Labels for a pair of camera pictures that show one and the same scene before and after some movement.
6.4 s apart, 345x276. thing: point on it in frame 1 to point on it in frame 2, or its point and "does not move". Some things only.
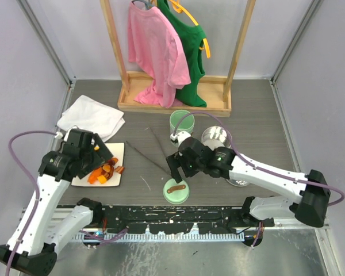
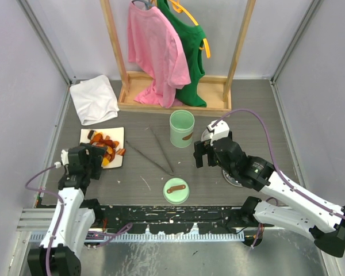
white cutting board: [117, 150] to [115, 134]
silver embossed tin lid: [237, 183] does not move
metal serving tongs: [156, 139] does not move
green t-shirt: [192, 37] does not move
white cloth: [91, 115] to [95, 100]
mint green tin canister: [187, 124] does not move
